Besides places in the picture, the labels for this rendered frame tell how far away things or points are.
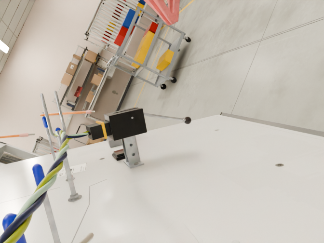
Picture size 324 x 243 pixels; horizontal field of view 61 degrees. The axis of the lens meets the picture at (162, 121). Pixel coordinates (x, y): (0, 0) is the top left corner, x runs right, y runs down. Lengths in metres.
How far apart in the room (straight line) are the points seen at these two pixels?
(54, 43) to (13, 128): 2.60
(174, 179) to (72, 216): 0.13
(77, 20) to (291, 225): 8.63
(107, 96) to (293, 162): 8.18
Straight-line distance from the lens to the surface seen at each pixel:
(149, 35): 4.44
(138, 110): 0.44
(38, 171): 0.25
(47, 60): 8.55
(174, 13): 0.49
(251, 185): 0.33
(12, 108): 8.58
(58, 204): 0.39
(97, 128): 0.43
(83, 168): 0.51
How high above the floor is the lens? 1.22
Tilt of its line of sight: 17 degrees down
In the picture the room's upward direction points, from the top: 66 degrees counter-clockwise
